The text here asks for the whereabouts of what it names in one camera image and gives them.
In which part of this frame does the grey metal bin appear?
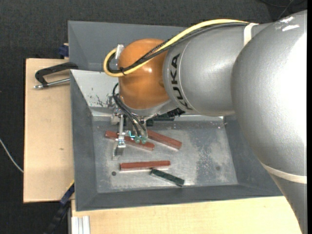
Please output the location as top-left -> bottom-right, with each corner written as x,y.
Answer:
67,20 -> 285,212

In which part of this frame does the dark green flat block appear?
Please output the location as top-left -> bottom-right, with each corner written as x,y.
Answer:
149,168 -> 185,188

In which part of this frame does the pale wood flat board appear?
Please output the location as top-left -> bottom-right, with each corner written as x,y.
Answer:
23,58 -> 75,203

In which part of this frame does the red-brown flat block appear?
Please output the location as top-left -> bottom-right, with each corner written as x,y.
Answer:
145,129 -> 183,152
104,130 -> 156,152
119,160 -> 171,172

